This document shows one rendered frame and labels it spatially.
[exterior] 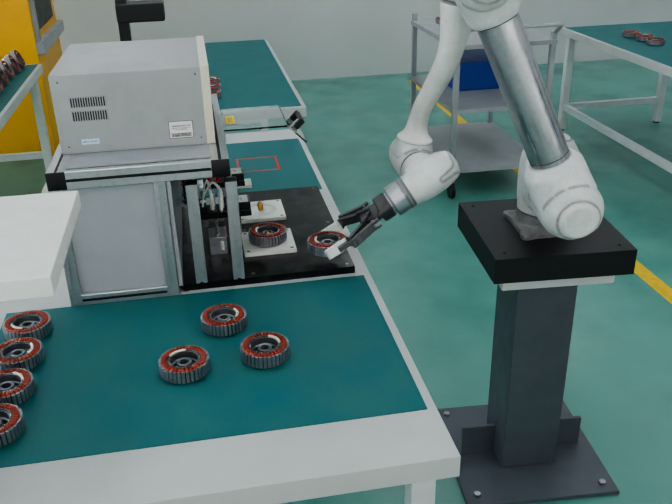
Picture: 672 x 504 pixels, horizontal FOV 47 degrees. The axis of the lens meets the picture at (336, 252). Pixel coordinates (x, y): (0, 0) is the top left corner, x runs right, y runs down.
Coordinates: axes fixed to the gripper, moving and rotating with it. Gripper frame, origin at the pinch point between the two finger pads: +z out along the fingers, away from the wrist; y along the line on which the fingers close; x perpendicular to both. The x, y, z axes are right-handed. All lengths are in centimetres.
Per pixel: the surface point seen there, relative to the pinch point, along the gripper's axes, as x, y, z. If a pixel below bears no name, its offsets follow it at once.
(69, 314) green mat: 29, -11, 64
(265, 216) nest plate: 3.7, 33.0, 14.7
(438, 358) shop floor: -98, 56, -4
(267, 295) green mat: 3.1, -12.7, 20.1
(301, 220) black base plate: -2.9, 29.9, 5.8
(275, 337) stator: 6.6, -39.7, 19.0
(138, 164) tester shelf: 49, -6, 27
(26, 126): 27, 362, 161
